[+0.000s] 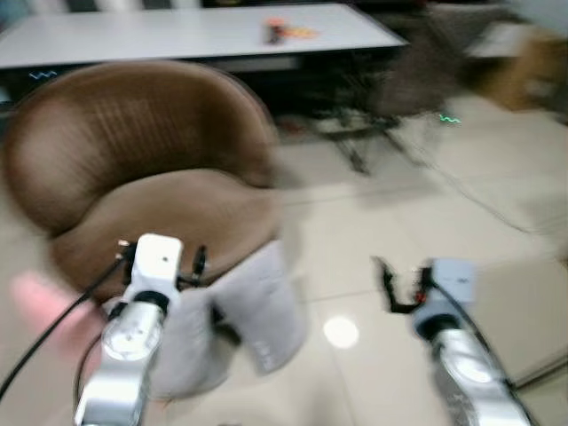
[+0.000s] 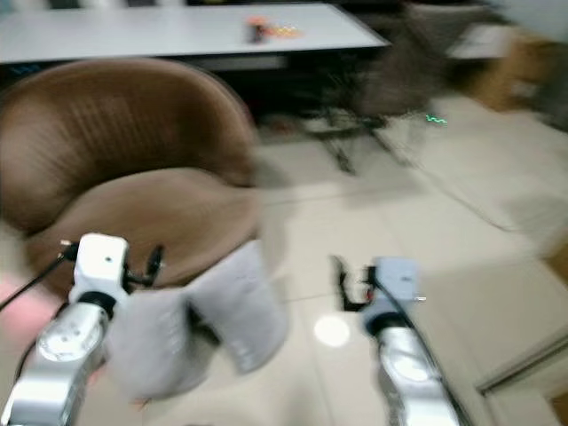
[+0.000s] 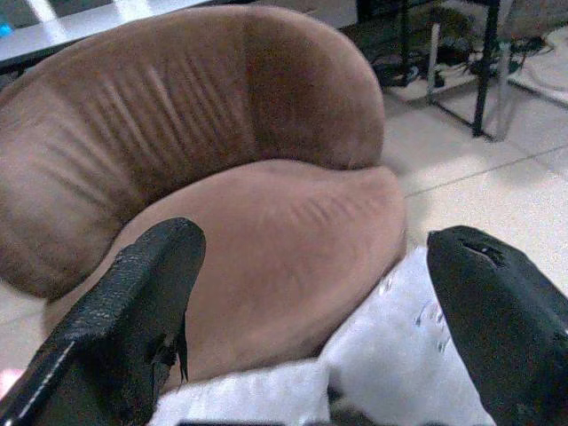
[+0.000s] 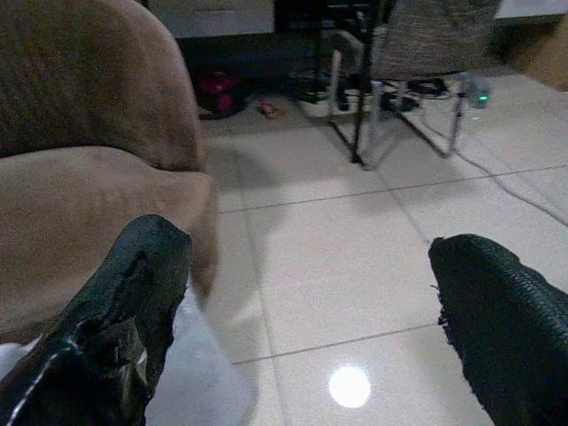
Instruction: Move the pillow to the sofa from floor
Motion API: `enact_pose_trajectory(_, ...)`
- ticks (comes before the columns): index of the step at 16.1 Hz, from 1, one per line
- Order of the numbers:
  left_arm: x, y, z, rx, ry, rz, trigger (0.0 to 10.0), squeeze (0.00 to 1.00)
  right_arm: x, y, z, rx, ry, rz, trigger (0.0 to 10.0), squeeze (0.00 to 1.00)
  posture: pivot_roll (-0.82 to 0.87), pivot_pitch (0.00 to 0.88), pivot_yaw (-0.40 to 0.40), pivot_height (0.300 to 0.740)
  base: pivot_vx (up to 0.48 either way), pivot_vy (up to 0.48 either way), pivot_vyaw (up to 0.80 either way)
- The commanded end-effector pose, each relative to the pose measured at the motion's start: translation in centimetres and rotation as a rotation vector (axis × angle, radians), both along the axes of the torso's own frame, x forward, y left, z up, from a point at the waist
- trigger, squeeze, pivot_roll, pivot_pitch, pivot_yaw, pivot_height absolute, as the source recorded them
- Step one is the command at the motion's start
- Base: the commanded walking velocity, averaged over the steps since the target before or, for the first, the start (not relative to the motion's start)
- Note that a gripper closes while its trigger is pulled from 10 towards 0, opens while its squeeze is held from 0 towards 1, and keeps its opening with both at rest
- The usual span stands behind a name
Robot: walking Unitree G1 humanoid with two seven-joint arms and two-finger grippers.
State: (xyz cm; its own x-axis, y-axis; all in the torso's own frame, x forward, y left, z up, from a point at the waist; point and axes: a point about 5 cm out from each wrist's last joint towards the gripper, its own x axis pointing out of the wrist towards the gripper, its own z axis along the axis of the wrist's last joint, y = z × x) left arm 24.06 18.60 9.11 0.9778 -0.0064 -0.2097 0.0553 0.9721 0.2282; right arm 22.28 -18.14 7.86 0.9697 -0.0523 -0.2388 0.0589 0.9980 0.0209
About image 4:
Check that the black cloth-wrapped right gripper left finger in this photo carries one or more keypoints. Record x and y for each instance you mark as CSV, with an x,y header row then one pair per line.
x,y
111,319

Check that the white power strip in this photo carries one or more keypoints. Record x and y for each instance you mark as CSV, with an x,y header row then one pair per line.
x,y
317,105

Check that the pink and black bag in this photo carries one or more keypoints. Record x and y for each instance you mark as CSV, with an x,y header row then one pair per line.
x,y
219,95

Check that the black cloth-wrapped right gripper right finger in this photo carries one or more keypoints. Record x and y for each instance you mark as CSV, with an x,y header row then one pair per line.
x,y
510,319

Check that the small red toy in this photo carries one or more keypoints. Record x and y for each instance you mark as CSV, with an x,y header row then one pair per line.
x,y
269,109

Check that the grey woven chair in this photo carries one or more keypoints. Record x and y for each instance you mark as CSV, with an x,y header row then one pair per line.
x,y
426,49

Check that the black metal table frame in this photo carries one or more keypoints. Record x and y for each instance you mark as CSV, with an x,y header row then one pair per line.
x,y
350,57

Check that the brown suede sofa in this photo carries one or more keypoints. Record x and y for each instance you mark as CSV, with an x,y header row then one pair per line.
x,y
89,146

